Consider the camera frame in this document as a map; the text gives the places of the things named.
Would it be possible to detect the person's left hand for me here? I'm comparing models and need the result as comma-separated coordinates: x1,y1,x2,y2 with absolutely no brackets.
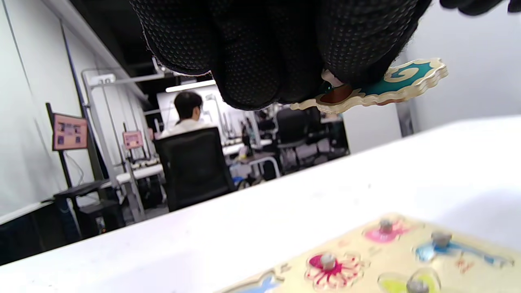
129,0,433,111

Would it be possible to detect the person's right hand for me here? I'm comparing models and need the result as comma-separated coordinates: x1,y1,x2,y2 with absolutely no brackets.
439,0,521,17

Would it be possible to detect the wooden seahorse-shaped puzzle piece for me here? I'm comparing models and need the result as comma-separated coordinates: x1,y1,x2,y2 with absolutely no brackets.
290,58,449,114

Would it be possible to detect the pink jellyfish puzzle piece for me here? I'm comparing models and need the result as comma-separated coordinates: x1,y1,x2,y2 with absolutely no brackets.
362,218,410,245

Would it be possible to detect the wooden dolphin-shaped puzzle piece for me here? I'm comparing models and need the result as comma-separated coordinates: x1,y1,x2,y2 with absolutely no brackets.
415,230,514,268

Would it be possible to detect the wooden puzzle frame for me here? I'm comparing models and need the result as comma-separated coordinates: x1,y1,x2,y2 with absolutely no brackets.
216,212,521,293

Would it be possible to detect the white-framed rolling side table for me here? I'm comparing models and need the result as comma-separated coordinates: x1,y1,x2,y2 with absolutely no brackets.
239,153,281,182

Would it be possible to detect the black mesh office chair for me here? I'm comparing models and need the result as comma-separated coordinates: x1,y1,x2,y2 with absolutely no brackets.
154,127,236,212

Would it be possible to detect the small pink-screen monitor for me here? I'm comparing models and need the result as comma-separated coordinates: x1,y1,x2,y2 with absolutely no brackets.
123,130,144,150

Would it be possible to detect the large pink-screen monitor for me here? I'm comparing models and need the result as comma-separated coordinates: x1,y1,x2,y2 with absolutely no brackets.
52,113,88,151

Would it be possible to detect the black monitor stand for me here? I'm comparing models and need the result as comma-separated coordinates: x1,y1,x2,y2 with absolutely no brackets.
46,102,107,236

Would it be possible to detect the black computer tower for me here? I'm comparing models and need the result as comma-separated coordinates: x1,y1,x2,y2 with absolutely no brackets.
79,199,125,236

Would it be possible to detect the white metal frame rig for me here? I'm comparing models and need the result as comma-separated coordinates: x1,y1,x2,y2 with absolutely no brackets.
81,57,176,222

